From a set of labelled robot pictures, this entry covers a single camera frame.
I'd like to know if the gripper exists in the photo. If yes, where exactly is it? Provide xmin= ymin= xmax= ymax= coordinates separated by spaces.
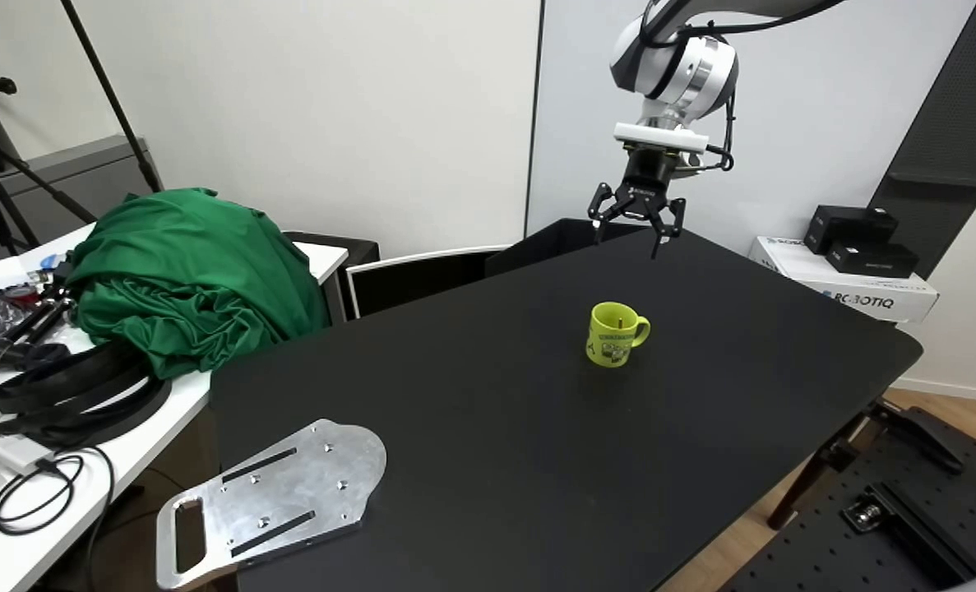
xmin=587 ymin=146 xmax=688 ymax=261

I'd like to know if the yellow-green mug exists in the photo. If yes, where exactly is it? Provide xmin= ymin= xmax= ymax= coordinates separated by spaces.
xmin=585 ymin=301 xmax=652 ymax=368

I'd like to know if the black box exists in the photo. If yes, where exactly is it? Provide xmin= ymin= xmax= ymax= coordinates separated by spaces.
xmin=803 ymin=204 xmax=900 ymax=255
xmin=826 ymin=240 xmax=921 ymax=280

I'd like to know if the white-framed black panel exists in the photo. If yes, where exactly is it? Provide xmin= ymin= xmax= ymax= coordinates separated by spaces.
xmin=345 ymin=244 xmax=515 ymax=321

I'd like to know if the white cardboard box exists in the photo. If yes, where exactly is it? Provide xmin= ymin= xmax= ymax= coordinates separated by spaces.
xmin=748 ymin=235 xmax=941 ymax=325

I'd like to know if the aluminium mounting plate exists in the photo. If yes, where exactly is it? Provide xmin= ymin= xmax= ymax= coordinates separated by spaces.
xmin=155 ymin=419 xmax=388 ymax=591

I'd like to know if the green cloth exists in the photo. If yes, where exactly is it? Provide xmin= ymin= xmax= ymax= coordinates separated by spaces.
xmin=64 ymin=187 xmax=332 ymax=381

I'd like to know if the stand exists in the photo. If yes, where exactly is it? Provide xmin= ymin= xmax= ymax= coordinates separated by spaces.
xmin=59 ymin=0 xmax=164 ymax=195

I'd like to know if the grey cabinet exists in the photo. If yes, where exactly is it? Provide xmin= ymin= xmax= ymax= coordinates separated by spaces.
xmin=0 ymin=135 xmax=156 ymax=270

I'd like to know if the heap of small tools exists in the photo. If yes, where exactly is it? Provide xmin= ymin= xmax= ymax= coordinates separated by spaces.
xmin=0 ymin=251 xmax=76 ymax=372

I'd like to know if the white table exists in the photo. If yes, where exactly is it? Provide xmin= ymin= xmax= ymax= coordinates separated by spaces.
xmin=0 ymin=222 xmax=349 ymax=592

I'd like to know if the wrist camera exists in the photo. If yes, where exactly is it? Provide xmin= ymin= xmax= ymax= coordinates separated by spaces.
xmin=613 ymin=123 xmax=711 ymax=155

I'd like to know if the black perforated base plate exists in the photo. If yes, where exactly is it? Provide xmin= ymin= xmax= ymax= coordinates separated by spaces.
xmin=716 ymin=401 xmax=976 ymax=592

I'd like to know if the bundle of black straps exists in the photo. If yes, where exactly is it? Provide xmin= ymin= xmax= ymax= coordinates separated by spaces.
xmin=0 ymin=340 xmax=174 ymax=452

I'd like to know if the black cable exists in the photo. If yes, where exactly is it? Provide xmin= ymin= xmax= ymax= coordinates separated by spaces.
xmin=0 ymin=446 xmax=118 ymax=538

